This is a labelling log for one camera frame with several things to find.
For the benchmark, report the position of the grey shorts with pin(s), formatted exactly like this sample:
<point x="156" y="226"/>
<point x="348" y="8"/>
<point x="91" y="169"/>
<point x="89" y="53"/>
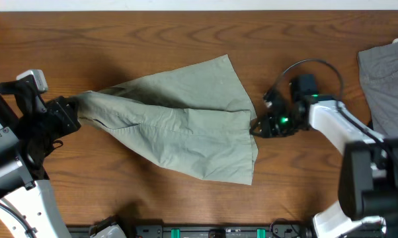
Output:
<point x="378" y="75"/>

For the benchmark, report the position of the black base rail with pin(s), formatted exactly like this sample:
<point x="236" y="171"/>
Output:
<point x="112" y="227"/>

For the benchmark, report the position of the khaki green shorts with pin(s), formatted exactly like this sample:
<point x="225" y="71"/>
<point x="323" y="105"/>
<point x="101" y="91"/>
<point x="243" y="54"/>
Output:
<point x="194" y="120"/>

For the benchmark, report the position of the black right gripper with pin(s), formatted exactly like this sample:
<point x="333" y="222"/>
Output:
<point x="267" y="129"/>

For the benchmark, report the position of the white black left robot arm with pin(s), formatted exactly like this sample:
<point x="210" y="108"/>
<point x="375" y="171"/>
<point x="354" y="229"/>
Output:
<point x="30" y="130"/>

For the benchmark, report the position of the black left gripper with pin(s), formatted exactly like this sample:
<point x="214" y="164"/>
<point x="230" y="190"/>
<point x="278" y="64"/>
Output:
<point x="65" y="115"/>

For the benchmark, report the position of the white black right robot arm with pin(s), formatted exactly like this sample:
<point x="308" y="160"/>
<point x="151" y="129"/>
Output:
<point x="367" y="204"/>

